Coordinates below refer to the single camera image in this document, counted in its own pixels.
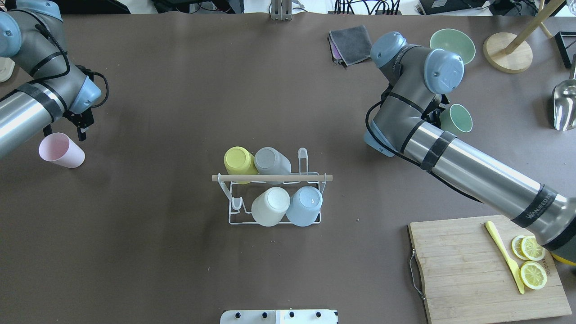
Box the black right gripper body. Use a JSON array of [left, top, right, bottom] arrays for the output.
[[421, 105, 446, 126]]

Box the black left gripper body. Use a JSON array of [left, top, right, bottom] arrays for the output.
[[63, 110, 95, 129]]

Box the mint green cup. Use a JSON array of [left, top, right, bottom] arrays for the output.
[[439, 104, 473, 135]]

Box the pink cup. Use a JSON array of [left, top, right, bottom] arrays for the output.
[[38, 133, 85, 168]]

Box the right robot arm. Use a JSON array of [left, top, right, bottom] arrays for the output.
[[364, 31, 576, 262]]

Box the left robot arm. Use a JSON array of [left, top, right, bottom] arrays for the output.
[[0, 0, 102, 157]]

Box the light blue cup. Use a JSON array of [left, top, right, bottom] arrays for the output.
[[286, 186, 323, 226]]

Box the yellow cup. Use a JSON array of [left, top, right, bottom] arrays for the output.
[[223, 146, 259, 175]]

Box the grey cup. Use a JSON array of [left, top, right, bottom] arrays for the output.
[[254, 146, 291, 175]]

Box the cream white cup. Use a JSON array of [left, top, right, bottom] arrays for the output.
[[251, 187, 290, 226]]

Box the green bowl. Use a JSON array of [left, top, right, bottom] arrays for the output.
[[429, 28, 477, 64]]

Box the wooden stand with round base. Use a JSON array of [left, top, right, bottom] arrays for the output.
[[483, 0, 564, 74]]

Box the grey cloth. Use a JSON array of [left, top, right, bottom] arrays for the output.
[[328, 25, 372, 66]]

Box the steel scoop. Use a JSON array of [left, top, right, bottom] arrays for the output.
[[553, 55, 576, 131]]

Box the wooden cutting board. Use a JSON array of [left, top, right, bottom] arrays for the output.
[[409, 215, 572, 324]]

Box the lemon slice top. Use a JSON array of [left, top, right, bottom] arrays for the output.
[[520, 236, 545, 261]]

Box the yellow plastic knife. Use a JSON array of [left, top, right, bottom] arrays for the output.
[[484, 220, 525, 294]]

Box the lemon slice lower left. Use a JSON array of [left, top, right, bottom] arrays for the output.
[[520, 261, 547, 290]]

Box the yellow lemon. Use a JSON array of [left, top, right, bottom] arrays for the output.
[[550, 253, 576, 266]]

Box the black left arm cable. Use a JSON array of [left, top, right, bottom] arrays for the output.
[[27, 20, 110, 108]]

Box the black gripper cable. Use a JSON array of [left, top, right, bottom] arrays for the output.
[[365, 101, 482, 203]]

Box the background cable bundle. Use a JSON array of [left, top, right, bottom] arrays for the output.
[[334, 0, 402, 16]]

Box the aluminium frame post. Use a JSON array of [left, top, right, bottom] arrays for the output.
[[270, 0, 293, 21]]

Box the white wire cup rack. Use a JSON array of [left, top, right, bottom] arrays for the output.
[[211, 146, 333, 227]]

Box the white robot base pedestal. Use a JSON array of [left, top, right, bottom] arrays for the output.
[[220, 309, 339, 324]]

